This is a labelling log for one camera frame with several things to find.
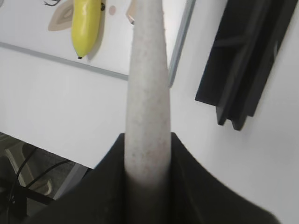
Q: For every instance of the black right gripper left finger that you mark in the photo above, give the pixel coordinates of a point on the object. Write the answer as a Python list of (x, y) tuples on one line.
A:
[(99, 198)]

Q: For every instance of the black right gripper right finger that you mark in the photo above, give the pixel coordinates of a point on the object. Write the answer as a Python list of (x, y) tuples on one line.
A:
[(197, 197)]

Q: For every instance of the knife with white speckled handle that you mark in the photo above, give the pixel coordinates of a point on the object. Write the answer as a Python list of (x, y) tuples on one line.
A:
[(148, 134)]

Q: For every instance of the yellow plastic banana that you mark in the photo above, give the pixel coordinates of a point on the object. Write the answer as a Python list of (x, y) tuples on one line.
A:
[(85, 25)]

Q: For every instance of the black knife stand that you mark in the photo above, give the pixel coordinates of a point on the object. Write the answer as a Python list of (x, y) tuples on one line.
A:
[(244, 50)]

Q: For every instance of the white deer cutting board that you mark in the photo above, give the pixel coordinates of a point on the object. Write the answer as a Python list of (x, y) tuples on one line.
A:
[(42, 28)]

